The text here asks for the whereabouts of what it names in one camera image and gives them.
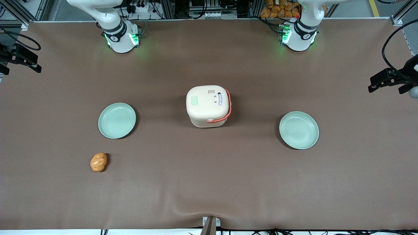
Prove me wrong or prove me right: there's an orange toy potato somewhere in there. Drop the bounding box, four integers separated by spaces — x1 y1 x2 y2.
90 152 108 172

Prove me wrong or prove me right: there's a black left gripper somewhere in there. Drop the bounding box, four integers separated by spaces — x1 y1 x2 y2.
368 54 418 95

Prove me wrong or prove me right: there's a metal mat clamp bracket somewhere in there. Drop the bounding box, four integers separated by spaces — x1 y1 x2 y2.
200 216 221 235

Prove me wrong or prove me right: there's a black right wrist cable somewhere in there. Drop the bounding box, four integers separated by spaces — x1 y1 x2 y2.
0 27 42 52

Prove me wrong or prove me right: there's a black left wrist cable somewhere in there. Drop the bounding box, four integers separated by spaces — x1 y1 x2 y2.
382 19 418 80

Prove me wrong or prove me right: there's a pile of orange toy breads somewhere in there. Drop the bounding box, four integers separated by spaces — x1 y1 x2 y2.
260 0 300 19

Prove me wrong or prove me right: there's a cream rice cooker orange handle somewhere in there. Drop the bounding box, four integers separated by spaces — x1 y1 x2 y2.
186 85 232 128

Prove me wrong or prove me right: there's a white terminal block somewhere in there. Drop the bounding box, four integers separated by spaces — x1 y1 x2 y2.
189 11 238 20

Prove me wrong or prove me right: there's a pale green plate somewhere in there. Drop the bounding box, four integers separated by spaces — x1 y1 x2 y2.
98 102 137 139
279 111 319 150

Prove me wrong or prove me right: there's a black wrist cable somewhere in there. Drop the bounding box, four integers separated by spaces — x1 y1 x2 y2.
0 27 42 52
382 19 418 80

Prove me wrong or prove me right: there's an aluminium frame post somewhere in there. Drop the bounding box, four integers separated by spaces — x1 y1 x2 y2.
391 0 418 26
0 0 50 30

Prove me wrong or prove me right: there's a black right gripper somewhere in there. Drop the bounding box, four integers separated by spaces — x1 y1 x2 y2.
0 43 42 76

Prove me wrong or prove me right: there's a brown table mat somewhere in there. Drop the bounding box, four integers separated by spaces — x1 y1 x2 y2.
0 18 418 231

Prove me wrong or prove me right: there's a white power strip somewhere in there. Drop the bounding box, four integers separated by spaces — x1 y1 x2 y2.
130 3 151 14

